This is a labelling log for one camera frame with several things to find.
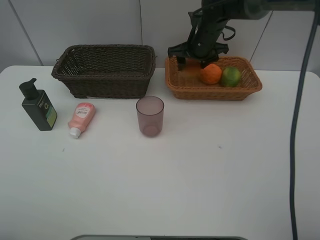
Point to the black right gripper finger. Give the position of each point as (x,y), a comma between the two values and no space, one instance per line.
(205,62)
(181,63)

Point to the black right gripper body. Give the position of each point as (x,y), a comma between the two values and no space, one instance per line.
(202,43)

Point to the pink squeeze bottle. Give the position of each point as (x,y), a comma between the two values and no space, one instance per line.
(82,116)

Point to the tan wicker basket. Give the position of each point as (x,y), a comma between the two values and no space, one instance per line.
(188,86)

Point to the translucent purple cup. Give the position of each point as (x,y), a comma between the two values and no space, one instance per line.
(150,115)

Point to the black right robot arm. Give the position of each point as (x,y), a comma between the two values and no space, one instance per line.
(258,9)

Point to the dark brown wicker basket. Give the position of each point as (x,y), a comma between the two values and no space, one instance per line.
(106,71)

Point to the orange mandarin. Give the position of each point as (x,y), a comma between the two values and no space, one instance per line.
(211,74)

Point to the black pump bottle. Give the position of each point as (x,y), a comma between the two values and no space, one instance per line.
(38,106)

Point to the green citrus fruit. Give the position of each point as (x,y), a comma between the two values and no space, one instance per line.
(231,77)

